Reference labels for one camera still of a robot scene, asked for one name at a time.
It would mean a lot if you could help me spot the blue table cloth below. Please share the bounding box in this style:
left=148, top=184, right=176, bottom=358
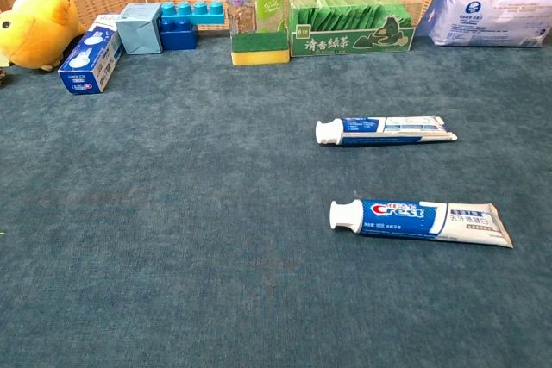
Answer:
left=0, top=35, right=552, bottom=368

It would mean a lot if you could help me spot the yellow plush chick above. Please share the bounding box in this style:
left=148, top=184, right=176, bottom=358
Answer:
left=0, top=0, right=87, bottom=72

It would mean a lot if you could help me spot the light blue paper box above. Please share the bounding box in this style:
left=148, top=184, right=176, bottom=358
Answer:
left=115, top=3, right=164, bottom=55

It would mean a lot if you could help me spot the blue toothpaste carton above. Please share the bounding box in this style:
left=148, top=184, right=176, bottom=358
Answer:
left=57, top=14, right=124, bottom=96

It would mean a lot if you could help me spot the green tea bag box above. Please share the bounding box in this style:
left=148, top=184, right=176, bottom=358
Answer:
left=287, top=0, right=423, bottom=58

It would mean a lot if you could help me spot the dark blue building block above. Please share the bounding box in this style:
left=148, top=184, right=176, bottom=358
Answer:
left=159, top=18, right=200, bottom=51

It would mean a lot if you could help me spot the light blue building block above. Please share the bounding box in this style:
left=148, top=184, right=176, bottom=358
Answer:
left=160, top=0, right=226, bottom=25

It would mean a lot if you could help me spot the blue white Crest toothpaste tube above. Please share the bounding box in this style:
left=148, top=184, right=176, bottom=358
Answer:
left=315, top=115, right=458, bottom=146
left=329, top=198, right=514, bottom=250

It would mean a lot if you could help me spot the green yellow sponge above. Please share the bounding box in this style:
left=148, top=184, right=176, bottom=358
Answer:
left=230, top=30, right=291, bottom=66

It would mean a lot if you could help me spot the white blue tissue pack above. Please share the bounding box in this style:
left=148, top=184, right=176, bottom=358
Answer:
left=416, top=0, right=552, bottom=48

